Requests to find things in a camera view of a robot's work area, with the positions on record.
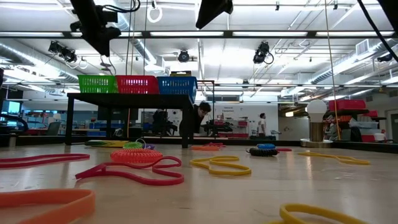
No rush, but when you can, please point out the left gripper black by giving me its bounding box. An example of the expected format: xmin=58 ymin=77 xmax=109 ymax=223
xmin=70 ymin=0 xmax=121 ymax=57

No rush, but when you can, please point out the green plastic basket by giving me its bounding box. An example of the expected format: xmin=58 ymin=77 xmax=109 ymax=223
xmin=77 ymin=74 xmax=119 ymax=94

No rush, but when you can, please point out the red plastic basket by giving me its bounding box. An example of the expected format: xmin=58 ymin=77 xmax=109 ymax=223
xmin=115 ymin=75 xmax=160 ymax=95

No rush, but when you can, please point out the blue plastic basket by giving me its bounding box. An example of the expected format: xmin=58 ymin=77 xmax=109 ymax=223
xmin=156 ymin=75 xmax=198 ymax=103

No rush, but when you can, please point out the green spiral wrist coil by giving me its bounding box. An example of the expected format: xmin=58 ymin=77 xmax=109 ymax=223
xmin=122 ymin=138 xmax=147 ymax=150

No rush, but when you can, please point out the red spiral wrist coil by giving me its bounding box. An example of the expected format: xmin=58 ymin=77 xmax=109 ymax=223
xmin=109 ymin=147 xmax=164 ymax=164

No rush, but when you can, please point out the blue spiral wrist coil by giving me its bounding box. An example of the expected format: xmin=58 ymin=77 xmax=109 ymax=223
xmin=256 ymin=142 xmax=277 ymax=151

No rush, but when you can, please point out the black spiral wrist coil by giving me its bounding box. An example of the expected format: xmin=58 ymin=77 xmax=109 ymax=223
xmin=246 ymin=147 xmax=279 ymax=157

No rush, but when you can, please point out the yellow rubber band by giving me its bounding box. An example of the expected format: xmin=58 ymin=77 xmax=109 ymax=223
xmin=297 ymin=151 xmax=371 ymax=166
xmin=266 ymin=203 xmax=369 ymax=224
xmin=190 ymin=155 xmax=252 ymax=177

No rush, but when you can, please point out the grey office chair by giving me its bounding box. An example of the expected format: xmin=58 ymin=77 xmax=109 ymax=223
xmin=46 ymin=121 xmax=62 ymax=136

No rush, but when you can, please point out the black horizontal rig beam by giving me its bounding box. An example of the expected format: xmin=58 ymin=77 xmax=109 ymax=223
xmin=0 ymin=30 xmax=398 ymax=39

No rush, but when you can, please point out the black spotlight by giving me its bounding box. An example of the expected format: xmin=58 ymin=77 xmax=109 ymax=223
xmin=47 ymin=40 xmax=78 ymax=63
xmin=177 ymin=49 xmax=191 ymax=63
xmin=376 ymin=52 xmax=394 ymax=63
xmin=252 ymin=41 xmax=275 ymax=65

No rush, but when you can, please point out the black table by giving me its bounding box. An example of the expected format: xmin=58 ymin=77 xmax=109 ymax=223
xmin=64 ymin=92 xmax=195 ymax=149

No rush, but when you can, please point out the person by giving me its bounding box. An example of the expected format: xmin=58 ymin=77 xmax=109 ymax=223
xmin=178 ymin=101 xmax=213 ymax=138
xmin=257 ymin=112 xmax=269 ymax=138

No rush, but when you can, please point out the lit computer monitor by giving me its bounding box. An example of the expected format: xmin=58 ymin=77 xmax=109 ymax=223
xmin=7 ymin=100 xmax=22 ymax=114

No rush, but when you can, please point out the orange rubber band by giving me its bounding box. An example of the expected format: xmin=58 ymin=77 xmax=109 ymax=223
xmin=190 ymin=144 xmax=221 ymax=152
xmin=0 ymin=188 xmax=96 ymax=224

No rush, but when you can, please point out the white bulb table lamp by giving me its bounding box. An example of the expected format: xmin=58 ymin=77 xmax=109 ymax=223
xmin=300 ymin=99 xmax=334 ymax=149

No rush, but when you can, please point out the white air vent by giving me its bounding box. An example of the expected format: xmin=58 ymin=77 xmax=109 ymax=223
xmin=355 ymin=39 xmax=370 ymax=57

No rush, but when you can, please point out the large red storage bin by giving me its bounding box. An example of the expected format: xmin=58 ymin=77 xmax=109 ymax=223
xmin=328 ymin=99 xmax=368 ymax=112

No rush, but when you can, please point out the black hanging cable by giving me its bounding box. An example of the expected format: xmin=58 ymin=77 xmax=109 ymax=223
xmin=142 ymin=0 xmax=149 ymax=125

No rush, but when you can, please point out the white hanging ring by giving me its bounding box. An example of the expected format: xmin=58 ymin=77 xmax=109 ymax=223
xmin=146 ymin=5 xmax=164 ymax=24

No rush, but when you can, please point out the silver ventilation duct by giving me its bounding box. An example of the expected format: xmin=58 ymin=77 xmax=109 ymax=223
xmin=0 ymin=42 xmax=80 ymax=82

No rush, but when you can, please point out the black metal frame stand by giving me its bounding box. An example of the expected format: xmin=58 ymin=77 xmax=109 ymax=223
xmin=195 ymin=78 xmax=216 ymax=138

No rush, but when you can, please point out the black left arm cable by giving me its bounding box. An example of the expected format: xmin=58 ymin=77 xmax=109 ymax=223
xmin=0 ymin=113 xmax=29 ymax=133

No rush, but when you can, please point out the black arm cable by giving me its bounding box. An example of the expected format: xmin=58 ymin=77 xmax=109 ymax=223
xmin=356 ymin=0 xmax=398 ymax=63
xmin=0 ymin=113 xmax=29 ymax=133

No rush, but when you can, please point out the black aluminium table frame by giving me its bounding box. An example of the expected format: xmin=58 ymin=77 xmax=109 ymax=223
xmin=0 ymin=133 xmax=398 ymax=154

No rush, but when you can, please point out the yellow hanging cable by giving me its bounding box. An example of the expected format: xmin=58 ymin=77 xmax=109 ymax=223
xmin=323 ymin=0 xmax=342 ymax=141

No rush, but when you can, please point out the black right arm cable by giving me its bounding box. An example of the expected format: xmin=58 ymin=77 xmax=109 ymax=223
xmin=356 ymin=0 xmax=398 ymax=63

